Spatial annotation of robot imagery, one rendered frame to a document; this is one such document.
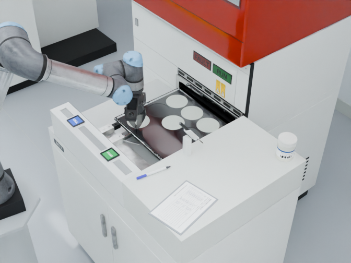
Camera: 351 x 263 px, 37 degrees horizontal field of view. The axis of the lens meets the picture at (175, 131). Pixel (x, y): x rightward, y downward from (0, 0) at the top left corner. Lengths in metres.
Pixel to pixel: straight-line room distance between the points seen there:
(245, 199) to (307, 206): 1.37
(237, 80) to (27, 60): 0.87
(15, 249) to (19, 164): 1.32
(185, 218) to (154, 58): 1.07
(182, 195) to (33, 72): 0.67
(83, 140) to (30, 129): 1.66
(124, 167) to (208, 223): 0.41
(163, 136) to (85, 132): 0.33
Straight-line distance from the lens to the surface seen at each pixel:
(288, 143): 2.00
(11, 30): 1.87
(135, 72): 2.06
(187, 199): 1.88
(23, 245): 2.29
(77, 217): 2.70
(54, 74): 1.81
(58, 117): 2.28
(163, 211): 1.85
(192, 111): 2.36
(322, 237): 3.11
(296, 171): 2.08
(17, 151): 3.63
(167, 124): 2.29
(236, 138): 2.13
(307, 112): 2.67
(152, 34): 2.59
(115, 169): 2.01
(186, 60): 2.43
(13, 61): 1.78
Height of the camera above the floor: 2.37
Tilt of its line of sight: 41 degrees down
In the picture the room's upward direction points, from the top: straight up
